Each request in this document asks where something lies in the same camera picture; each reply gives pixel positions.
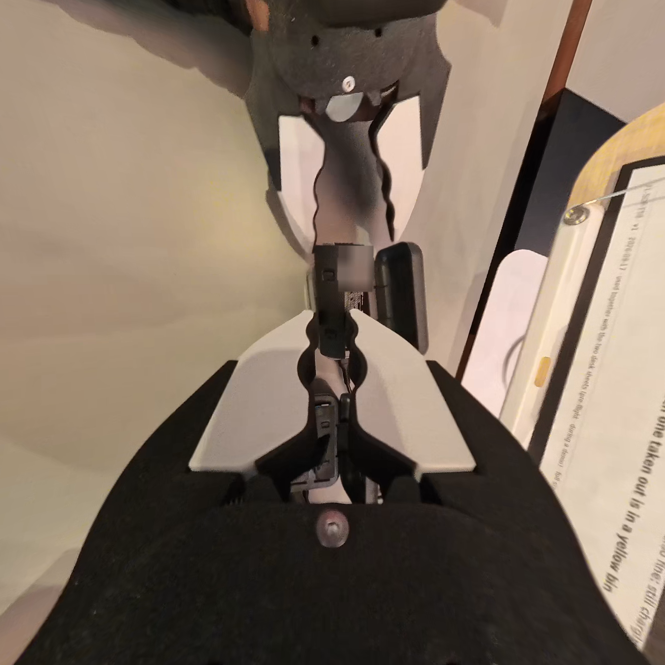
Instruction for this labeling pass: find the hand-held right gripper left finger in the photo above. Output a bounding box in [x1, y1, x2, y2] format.
[188, 310, 319, 494]

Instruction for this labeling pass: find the white rounded panel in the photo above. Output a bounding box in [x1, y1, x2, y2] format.
[461, 249, 552, 416]

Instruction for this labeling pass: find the rounded wooden board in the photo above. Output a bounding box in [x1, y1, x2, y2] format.
[565, 103, 665, 219]

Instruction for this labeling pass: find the black box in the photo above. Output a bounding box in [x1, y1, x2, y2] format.
[494, 87, 630, 271]

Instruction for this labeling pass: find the grey battery charging case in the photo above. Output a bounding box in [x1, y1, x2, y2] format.
[288, 241, 430, 506]

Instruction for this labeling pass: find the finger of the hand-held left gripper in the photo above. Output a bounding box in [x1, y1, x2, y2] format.
[265, 113, 328, 260]
[369, 95, 428, 243]

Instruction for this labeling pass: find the black framed instruction sheet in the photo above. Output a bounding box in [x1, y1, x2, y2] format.
[527, 161, 665, 665]

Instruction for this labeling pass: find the thin steel wire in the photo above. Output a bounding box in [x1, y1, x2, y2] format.
[566, 177, 665, 215]

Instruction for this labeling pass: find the black camera battery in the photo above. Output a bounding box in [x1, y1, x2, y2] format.
[311, 242, 376, 360]

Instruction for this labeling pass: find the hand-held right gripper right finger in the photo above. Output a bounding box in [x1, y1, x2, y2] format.
[340, 310, 476, 497]

